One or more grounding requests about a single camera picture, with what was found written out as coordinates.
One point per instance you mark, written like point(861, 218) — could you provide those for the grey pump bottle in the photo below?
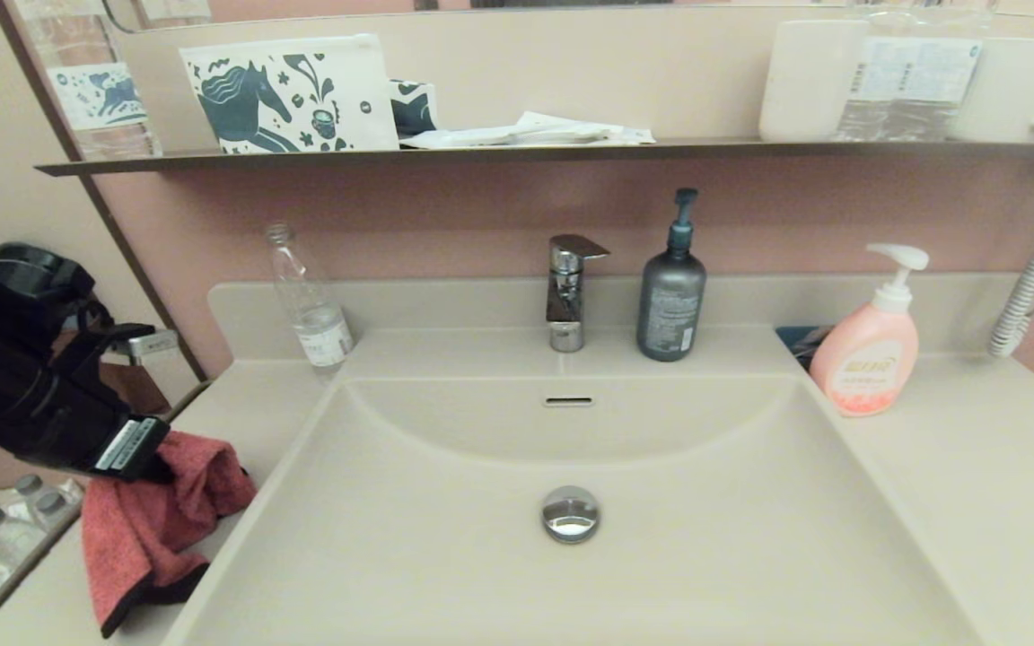
point(670, 309)

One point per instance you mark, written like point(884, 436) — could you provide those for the dark blue flat packet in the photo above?
point(797, 343)

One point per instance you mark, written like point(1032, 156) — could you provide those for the pink soap pump bottle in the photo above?
point(864, 356)

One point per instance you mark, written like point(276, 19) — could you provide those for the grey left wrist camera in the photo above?
point(153, 345)

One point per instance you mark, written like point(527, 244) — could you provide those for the beige wash basin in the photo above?
point(705, 556)

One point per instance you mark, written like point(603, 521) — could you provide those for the chrome lever faucet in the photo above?
point(564, 294)

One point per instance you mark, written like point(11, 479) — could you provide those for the white horse print pouch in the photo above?
point(291, 94)

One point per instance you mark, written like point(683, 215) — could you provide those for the small dark print pouch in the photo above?
point(414, 108)

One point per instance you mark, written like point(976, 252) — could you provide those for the brown wall shelf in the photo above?
point(571, 152)

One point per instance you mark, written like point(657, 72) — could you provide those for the brown fabric slipper holder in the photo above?
point(135, 386)

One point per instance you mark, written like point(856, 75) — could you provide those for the labelled water bottle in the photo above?
point(880, 82)
point(948, 82)

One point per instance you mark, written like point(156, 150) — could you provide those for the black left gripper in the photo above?
point(131, 449)

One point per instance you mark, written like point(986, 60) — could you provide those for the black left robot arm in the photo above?
point(5, 359)

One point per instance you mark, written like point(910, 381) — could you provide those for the clear plastic water bottle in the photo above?
point(319, 323)

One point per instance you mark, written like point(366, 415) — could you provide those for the white paper packets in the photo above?
point(526, 133)

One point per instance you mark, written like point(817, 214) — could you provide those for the pink fluffy cleaning cloth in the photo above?
point(149, 529)

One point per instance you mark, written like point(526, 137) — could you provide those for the wall mirror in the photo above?
point(571, 4)

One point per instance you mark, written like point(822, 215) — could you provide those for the chrome sink drain stopper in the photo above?
point(570, 515)

